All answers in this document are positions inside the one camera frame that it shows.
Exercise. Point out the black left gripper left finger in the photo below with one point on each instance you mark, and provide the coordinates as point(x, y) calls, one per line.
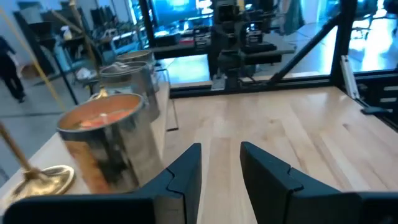
point(180, 180)

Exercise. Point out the brass candlestick holder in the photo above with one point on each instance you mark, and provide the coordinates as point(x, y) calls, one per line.
point(46, 182)
point(102, 92)

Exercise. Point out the shiny silver candle tin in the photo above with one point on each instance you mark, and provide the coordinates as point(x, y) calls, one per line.
point(118, 155)

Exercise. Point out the thin yellow pole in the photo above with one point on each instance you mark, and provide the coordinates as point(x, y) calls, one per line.
point(31, 57)

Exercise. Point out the person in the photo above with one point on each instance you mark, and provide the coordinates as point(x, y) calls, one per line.
point(9, 71)

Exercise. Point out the floral print candle tin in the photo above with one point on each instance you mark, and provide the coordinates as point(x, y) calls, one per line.
point(140, 87)
point(136, 56)

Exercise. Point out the white metal bracket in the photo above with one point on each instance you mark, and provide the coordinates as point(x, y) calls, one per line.
point(349, 77)

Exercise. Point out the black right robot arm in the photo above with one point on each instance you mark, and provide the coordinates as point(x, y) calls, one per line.
point(231, 62)

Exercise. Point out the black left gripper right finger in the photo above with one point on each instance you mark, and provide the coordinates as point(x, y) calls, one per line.
point(267, 186)

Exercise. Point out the blue lit screen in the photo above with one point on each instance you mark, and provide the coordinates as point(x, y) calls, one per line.
point(180, 11)

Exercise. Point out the black frame post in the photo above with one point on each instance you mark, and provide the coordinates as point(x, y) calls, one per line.
point(343, 37)

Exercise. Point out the black diagonal frame brace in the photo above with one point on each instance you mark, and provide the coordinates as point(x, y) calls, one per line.
point(304, 46)

